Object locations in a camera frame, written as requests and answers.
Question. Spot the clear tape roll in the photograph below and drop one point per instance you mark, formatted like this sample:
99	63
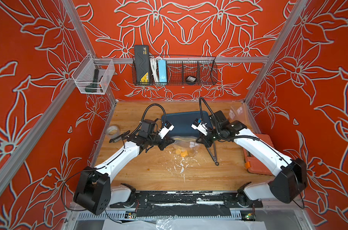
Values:
112	131

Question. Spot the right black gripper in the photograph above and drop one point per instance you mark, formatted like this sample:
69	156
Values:
203	140

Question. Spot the teal plastic tray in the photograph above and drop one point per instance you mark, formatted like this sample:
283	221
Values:
182	124

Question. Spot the clear acrylic wall bin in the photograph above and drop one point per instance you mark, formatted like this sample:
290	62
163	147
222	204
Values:
93	75

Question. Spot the light blue box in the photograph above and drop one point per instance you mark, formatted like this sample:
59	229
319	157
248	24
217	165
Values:
162	71

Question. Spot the black wire wall basket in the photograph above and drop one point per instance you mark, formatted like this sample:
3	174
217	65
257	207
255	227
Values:
179	67

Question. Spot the black box yellow label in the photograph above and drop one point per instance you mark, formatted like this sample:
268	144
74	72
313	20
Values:
142	64

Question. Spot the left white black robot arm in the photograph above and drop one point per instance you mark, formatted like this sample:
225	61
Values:
94	191

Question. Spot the dark green tool handle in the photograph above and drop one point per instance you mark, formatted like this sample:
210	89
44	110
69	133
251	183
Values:
93	86

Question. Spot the black mounting base rail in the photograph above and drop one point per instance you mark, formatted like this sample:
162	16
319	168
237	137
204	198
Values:
144	199

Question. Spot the clear zip bag white labels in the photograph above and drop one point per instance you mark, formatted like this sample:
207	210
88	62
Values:
185	146

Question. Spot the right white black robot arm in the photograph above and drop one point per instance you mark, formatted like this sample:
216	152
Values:
290	175

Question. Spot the clear bag yellow dog print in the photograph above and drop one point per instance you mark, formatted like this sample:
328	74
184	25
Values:
240	113

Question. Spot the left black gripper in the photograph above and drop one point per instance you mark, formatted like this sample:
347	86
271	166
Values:
166	141

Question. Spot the metal kitchen tongs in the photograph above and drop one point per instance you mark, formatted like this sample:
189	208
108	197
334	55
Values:
214	153

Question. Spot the black marker pen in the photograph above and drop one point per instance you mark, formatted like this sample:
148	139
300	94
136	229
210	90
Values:
122	136

